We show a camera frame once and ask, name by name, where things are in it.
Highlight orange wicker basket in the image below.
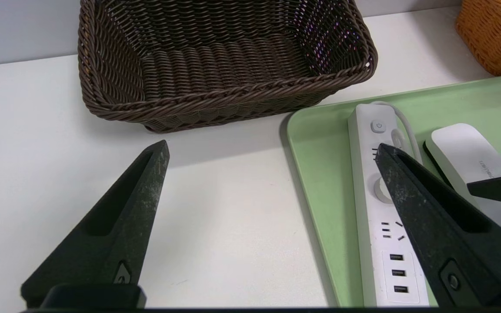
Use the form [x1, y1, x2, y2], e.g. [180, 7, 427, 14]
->
[455, 0, 501, 77]

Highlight white oblong case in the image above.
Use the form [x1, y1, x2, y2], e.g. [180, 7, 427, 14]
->
[424, 123, 501, 235]

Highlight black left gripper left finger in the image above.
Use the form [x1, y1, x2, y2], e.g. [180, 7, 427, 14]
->
[20, 140, 170, 309]

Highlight white power strip with cable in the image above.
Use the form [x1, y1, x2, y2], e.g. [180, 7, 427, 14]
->
[347, 101, 431, 307]

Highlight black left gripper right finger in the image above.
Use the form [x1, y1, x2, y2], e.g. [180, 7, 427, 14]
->
[374, 143, 501, 307]

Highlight light green plastic tray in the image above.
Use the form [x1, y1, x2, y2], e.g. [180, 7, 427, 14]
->
[286, 74, 501, 308]

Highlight dark brown wicker basket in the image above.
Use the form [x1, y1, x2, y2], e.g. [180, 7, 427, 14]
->
[78, 0, 378, 134]

